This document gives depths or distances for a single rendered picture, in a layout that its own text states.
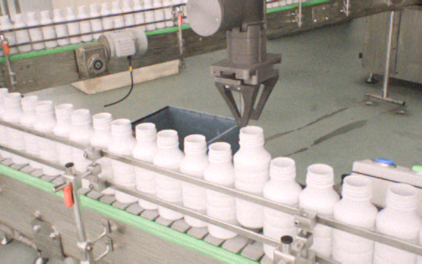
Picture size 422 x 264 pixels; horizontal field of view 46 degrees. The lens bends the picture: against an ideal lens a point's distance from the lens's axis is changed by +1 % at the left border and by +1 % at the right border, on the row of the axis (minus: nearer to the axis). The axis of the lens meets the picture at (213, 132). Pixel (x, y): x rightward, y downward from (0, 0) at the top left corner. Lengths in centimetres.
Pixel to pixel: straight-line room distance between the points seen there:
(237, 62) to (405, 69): 409
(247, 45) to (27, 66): 184
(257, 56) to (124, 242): 49
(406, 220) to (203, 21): 37
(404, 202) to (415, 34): 399
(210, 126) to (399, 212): 98
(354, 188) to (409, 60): 405
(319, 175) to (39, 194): 68
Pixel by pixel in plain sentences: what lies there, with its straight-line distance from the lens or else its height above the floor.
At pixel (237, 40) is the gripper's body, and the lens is 70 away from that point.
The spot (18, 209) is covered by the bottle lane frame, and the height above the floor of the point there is 89.
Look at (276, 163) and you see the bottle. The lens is 77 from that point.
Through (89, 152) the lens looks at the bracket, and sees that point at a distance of 98.
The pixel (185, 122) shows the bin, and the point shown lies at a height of 90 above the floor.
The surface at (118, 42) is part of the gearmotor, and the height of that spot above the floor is 101.
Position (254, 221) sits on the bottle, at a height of 105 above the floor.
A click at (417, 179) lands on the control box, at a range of 84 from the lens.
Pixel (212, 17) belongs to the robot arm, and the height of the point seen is 140.
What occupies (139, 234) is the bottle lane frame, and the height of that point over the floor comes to 97.
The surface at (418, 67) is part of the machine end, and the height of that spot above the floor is 26.
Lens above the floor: 150
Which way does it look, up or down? 23 degrees down
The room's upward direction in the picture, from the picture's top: 3 degrees counter-clockwise
